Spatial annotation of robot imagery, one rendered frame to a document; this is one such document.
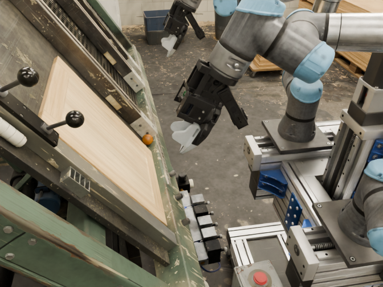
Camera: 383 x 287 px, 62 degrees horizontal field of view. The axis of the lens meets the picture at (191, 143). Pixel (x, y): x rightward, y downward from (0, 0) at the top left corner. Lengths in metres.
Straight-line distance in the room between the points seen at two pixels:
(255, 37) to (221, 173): 2.16
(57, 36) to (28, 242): 0.87
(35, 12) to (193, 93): 0.81
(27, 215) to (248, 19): 0.49
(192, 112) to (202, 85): 0.06
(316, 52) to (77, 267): 0.59
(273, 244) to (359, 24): 1.51
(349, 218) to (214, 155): 1.98
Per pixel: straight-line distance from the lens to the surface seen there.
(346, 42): 0.73
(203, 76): 0.62
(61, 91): 1.08
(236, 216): 2.39
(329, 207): 1.11
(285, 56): 0.60
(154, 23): 5.28
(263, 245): 2.00
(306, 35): 0.62
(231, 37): 0.60
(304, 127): 1.33
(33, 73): 0.67
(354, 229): 1.03
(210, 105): 0.63
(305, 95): 1.26
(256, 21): 0.59
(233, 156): 2.88
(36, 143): 0.79
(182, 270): 1.06
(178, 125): 0.71
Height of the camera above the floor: 1.80
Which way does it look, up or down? 37 degrees down
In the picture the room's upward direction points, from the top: straight up
